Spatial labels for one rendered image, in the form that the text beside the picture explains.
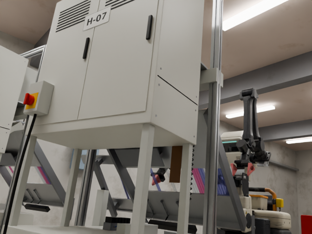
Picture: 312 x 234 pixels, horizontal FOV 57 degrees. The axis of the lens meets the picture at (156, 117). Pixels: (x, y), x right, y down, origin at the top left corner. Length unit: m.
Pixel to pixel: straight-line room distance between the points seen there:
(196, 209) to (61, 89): 1.02
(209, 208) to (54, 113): 0.75
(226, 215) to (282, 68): 3.55
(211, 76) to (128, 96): 0.48
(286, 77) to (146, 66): 3.98
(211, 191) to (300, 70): 3.76
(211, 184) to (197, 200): 0.51
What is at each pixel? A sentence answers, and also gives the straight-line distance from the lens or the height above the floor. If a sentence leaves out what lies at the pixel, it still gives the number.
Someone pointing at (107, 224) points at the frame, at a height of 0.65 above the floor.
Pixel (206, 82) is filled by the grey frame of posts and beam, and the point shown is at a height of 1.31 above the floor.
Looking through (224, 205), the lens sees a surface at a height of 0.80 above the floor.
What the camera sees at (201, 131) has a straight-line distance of 1.40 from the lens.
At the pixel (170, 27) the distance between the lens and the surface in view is 1.12.
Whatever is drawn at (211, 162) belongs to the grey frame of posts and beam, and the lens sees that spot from 1.23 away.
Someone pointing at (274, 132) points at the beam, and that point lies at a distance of 8.17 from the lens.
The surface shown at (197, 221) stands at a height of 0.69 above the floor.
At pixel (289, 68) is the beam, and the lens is 4.89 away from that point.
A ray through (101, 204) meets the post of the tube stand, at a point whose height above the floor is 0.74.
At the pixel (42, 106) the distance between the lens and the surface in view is 1.31.
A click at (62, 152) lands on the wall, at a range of 5.07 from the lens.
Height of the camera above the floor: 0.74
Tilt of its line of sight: 18 degrees up
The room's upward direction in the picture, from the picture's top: 6 degrees clockwise
